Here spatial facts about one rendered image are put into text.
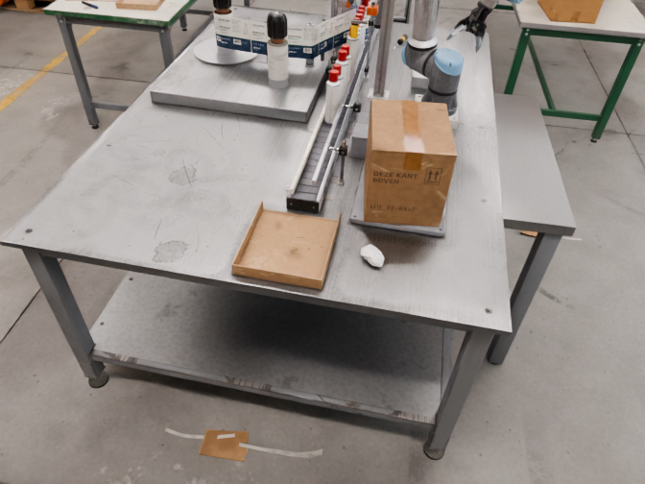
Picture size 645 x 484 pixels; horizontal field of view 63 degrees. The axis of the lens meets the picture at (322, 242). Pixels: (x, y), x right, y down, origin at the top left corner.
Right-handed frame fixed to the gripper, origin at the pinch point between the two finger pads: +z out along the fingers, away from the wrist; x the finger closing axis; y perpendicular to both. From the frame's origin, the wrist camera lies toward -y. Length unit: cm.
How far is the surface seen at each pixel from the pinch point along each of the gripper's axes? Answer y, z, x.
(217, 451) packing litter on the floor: 152, 119, -50
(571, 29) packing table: -94, -4, 82
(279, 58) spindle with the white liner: 33, 21, -74
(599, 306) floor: 59, 68, 109
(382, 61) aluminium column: 22.8, 10.8, -33.4
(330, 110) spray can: 59, 21, -50
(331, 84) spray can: 59, 11, -53
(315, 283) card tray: 140, 28, -44
